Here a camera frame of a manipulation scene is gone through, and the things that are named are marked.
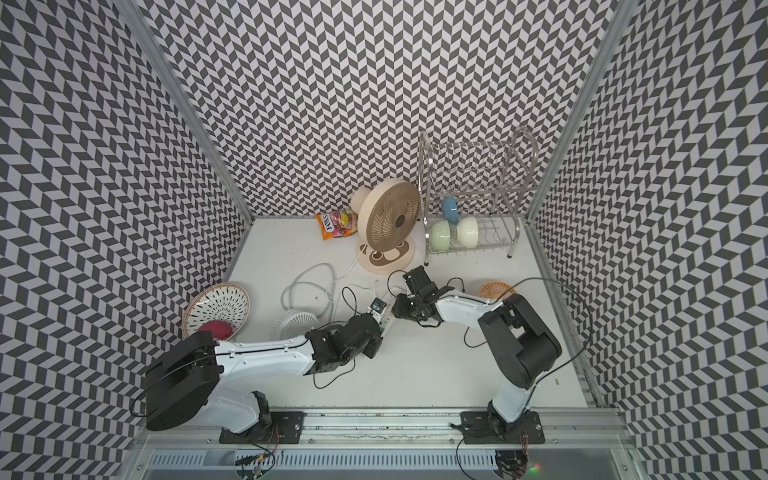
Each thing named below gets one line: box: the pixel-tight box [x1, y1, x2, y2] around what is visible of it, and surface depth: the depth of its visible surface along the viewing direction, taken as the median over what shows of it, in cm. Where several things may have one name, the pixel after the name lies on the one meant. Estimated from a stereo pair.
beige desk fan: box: [351, 178, 421, 275], surface depth 89 cm
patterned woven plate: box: [183, 283, 250, 341], surface depth 93 cm
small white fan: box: [270, 309, 319, 341], surface depth 80 cm
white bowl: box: [456, 216, 479, 248], surface depth 100 cm
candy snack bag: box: [314, 208, 358, 241], surface depth 116 cm
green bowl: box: [431, 220, 451, 251], surface depth 98 cm
